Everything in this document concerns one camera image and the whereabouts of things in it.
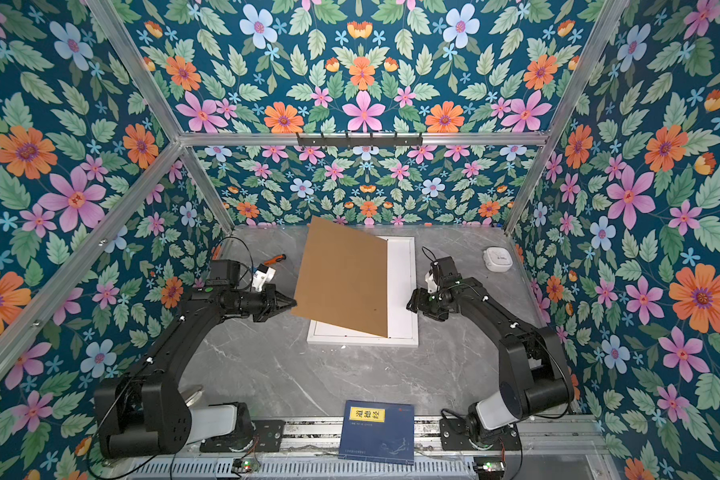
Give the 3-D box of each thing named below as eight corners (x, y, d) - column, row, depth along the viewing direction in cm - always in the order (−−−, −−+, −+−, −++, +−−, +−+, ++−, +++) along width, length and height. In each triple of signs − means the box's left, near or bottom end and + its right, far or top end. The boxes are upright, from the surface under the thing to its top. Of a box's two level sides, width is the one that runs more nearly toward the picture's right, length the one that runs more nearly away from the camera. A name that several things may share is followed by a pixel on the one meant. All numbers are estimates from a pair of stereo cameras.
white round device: (486, 272, 108) (489, 265, 105) (481, 254, 114) (484, 247, 110) (511, 272, 108) (515, 265, 105) (505, 254, 114) (509, 247, 110)
